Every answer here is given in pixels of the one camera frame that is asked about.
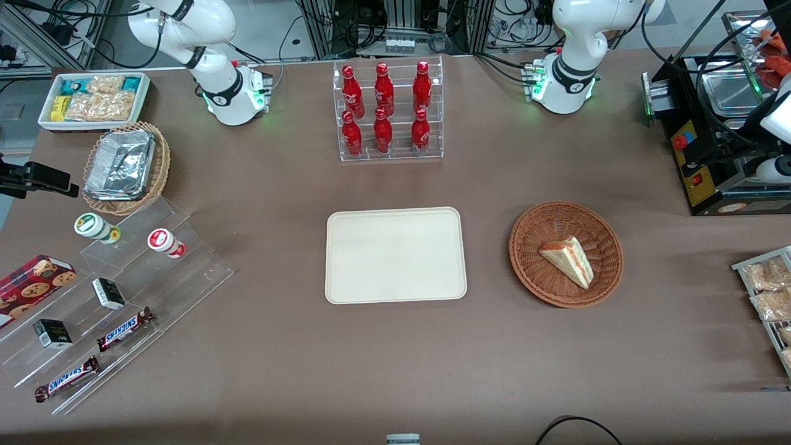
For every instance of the white power strip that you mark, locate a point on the white power strip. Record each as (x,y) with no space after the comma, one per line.
(399,46)

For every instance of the clear acrylic stepped stand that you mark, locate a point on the clear acrylic stepped stand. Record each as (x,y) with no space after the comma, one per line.
(185,278)

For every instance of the red tartan cookie box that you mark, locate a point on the red tartan cookie box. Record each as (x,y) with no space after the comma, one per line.
(28,290)

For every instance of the black food warmer appliance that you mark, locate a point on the black food warmer appliance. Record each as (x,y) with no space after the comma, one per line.
(695,167)

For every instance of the red grilled sausage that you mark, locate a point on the red grilled sausage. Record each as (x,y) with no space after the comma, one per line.
(780,73)
(766,40)

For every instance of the beige rectangular plastic tray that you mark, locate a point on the beige rectangular plastic tray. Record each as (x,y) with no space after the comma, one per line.
(395,256)

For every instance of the brown round wicker basket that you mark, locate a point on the brown round wicker basket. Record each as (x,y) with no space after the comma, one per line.
(537,247)

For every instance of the light oval wicker basket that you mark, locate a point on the light oval wicker basket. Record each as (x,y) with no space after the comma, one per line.
(162,167)

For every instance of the brown Snickers bar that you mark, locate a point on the brown Snickers bar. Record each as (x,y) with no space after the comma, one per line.
(123,329)
(67,379)

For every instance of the teal snack packet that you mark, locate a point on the teal snack packet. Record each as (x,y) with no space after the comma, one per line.
(73,86)
(131,84)

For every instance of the black small carton box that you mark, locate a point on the black small carton box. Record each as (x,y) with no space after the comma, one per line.
(52,334)

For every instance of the aluminium profile frame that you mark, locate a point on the aluminium profile frame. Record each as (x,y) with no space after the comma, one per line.
(321,31)

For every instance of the yellow snack packet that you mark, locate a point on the yellow snack packet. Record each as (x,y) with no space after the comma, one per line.
(58,109)

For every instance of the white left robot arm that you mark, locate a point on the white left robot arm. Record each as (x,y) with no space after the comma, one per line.
(571,37)

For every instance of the red cola bottle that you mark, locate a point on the red cola bottle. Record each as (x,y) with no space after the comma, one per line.
(422,86)
(421,133)
(384,89)
(353,93)
(352,137)
(383,135)

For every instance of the clear acrylic bottle rack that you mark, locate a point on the clear acrylic bottle rack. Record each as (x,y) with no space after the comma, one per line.
(401,148)

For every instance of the small clear cracker bag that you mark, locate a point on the small clear cracker bag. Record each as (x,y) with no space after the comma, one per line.
(106,84)

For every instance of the green lid yoghurt cup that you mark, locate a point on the green lid yoghurt cup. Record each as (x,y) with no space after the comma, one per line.
(91,226)

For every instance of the clear bag of pastries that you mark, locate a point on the clear bag of pastries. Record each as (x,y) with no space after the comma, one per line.
(769,275)
(786,358)
(772,306)
(785,335)

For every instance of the red lid yoghurt cup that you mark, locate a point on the red lid yoghurt cup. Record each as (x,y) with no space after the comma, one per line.
(162,240)

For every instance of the aluminium foil tray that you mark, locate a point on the aluminium foil tray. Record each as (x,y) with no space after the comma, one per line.
(120,165)

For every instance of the white rectangular snack tray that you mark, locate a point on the white rectangular snack tray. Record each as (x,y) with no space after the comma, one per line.
(46,122)

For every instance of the large clear cracker bag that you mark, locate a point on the large clear cracker bag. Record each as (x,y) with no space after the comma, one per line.
(99,107)

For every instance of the triangular sandwich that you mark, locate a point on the triangular sandwich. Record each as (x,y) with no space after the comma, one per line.
(571,262)

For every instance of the tray of packaged snacks right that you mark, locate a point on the tray of packaged snacks right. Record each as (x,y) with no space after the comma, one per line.
(744,267)

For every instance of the steel warmer pan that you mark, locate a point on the steel warmer pan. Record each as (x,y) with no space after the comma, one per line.
(729,93)
(735,127)

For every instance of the black box with white label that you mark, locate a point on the black box with white label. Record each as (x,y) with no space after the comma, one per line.
(108,293)

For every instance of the black clamp mount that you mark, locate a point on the black clamp mount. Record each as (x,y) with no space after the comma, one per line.
(43,178)

